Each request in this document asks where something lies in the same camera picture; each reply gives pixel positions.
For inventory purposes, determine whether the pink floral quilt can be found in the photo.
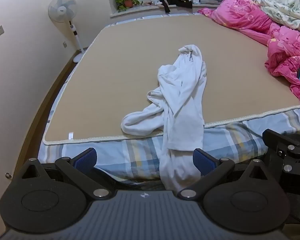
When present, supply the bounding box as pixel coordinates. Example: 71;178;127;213
198;0;300;105

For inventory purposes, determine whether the window sill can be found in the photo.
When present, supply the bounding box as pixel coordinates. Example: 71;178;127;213
110;3;203;18

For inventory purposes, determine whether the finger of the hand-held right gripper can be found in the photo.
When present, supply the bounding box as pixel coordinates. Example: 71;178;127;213
262;129;300;156

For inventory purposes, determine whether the white standing fan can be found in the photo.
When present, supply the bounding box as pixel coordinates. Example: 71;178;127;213
48;0;87;63

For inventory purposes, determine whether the black clothing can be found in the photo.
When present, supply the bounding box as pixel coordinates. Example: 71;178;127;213
156;0;193;13

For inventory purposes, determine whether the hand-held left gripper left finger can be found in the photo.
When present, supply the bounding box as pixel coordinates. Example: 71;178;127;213
21;148;112;200

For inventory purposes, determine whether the white floral quilt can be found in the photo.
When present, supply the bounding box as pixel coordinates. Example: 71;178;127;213
254;0;300;38

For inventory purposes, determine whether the white shirt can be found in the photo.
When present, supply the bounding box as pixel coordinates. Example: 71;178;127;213
121;44;207;193

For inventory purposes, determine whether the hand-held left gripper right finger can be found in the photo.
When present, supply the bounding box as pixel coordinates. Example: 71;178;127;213
177;148;275;200

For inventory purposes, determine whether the tan bed mat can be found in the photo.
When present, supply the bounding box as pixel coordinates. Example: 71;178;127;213
43;12;300;146

